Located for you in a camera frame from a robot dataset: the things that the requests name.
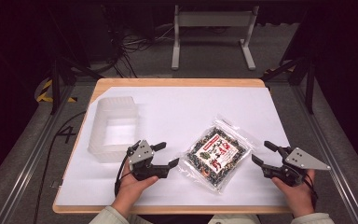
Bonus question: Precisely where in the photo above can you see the clear bag with red-white label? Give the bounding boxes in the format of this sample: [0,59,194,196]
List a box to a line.
[175,114,258,196]

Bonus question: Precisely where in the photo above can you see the white metal stand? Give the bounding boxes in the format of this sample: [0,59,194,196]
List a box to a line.
[171,4,261,72]

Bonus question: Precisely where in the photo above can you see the person's left hand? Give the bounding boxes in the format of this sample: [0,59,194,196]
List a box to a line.
[110,158,160,219]

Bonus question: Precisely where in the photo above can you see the person's right hand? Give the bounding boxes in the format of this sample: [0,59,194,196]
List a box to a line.
[270,169,317,219]

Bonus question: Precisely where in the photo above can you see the left hand-held gripper cable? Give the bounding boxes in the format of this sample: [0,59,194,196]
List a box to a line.
[114,140,143,198]

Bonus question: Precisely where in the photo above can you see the aluminium rail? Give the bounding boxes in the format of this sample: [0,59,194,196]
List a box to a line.
[0,83,76,224]
[292,83,358,224]

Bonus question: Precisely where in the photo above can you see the bundle of black cables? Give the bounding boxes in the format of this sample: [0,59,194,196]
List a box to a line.
[103,6,175,79]

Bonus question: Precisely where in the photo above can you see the black cable on floor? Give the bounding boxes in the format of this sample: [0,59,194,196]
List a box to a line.
[32,110,88,224]

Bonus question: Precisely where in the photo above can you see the translucent plastic container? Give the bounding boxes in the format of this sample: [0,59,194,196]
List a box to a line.
[87,95,141,163]

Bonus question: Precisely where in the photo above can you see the hand-held gripper cable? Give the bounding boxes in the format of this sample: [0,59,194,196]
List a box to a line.
[303,173,320,210]
[114,140,143,198]

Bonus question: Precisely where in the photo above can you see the wooden table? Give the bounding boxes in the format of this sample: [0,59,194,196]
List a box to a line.
[51,77,294,216]

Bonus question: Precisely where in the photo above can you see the white paper sheet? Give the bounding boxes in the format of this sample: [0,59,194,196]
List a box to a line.
[55,86,291,207]

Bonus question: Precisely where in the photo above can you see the right hand-held gripper cable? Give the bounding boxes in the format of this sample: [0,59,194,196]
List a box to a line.
[303,173,320,210]

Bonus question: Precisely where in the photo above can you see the black metal stand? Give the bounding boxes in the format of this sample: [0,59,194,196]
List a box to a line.
[260,55,319,115]
[48,57,104,116]

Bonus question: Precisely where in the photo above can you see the person's light jacket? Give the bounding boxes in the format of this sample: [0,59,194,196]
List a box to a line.
[207,214,263,224]

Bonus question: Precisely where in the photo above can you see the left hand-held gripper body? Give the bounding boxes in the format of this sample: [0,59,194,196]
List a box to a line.
[127,139,170,182]

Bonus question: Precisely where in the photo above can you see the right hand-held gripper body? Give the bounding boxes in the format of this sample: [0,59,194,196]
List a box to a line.
[260,147,332,188]

